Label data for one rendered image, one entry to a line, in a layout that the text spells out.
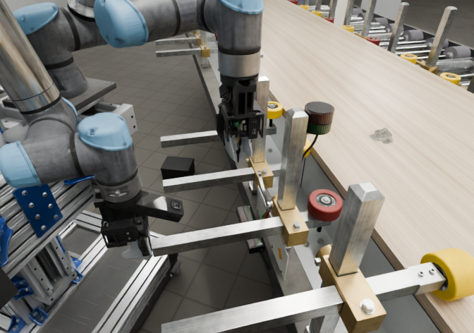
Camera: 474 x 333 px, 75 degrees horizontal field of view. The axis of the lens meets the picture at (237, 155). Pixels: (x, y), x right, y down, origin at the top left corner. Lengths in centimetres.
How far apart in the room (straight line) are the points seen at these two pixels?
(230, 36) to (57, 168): 34
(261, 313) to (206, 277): 119
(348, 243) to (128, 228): 40
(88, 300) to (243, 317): 107
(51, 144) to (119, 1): 24
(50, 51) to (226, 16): 59
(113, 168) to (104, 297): 100
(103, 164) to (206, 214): 146
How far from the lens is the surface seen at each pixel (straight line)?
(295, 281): 87
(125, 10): 51
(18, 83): 64
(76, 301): 154
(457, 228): 85
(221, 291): 166
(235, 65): 54
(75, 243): 173
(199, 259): 177
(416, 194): 89
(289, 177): 72
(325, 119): 65
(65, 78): 102
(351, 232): 49
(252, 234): 76
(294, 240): 76
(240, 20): 52
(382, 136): 107
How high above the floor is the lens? 143
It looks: 36 degrees down
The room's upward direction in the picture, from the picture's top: straight up
